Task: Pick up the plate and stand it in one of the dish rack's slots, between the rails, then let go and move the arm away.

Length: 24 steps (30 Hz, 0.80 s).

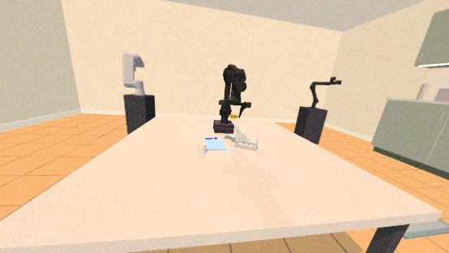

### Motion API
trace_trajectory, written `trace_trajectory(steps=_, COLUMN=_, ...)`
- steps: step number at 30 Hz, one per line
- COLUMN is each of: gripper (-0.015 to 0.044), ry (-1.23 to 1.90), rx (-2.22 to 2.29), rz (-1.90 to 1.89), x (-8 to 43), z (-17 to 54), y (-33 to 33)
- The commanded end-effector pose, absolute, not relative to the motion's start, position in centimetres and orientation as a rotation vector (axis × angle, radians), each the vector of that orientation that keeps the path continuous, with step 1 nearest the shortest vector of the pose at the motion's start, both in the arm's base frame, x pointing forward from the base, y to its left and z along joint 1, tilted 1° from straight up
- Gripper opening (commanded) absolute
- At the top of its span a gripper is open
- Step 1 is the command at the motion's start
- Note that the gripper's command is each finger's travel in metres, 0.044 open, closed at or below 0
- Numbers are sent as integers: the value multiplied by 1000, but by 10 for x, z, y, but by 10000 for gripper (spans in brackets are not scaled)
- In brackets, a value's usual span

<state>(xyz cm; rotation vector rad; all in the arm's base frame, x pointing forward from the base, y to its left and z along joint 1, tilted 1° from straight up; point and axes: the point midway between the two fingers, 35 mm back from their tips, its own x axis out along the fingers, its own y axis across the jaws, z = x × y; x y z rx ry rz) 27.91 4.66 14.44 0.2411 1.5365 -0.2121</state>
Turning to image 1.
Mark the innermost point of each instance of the white dish rack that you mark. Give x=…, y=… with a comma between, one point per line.
x=246, y=145

